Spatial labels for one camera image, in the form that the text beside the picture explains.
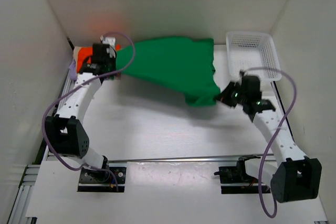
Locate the purple t shirt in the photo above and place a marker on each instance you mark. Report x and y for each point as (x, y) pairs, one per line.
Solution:
(73, 71)

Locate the beige t shirt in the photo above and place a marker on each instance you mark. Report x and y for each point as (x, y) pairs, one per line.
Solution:
(75, 53)

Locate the orange t shirt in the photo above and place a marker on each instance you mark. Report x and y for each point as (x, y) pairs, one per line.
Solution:
(84, 56)

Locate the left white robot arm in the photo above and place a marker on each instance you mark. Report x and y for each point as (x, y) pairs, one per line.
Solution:
(64, 132)

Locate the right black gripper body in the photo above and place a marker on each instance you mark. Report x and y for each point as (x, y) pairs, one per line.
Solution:
(228, 94)

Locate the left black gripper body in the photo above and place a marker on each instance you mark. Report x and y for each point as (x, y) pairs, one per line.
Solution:
(111, 61)

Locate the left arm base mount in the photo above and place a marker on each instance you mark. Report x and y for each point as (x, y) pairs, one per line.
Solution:
(93, 181)

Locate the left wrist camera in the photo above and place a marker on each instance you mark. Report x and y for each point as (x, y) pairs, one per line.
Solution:
(108, 41)

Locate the white plastic basket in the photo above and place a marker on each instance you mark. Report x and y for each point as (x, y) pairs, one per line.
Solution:
(253, 52)

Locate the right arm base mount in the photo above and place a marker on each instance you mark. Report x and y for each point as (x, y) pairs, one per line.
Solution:
(233, 176)

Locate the green t shirt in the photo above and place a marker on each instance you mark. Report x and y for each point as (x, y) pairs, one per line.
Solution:
(181, 64)

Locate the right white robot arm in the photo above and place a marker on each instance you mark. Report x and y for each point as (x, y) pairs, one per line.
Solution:
(296, 176)

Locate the aluminium frame rail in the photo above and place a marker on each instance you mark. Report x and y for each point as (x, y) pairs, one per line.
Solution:
(171, 153)

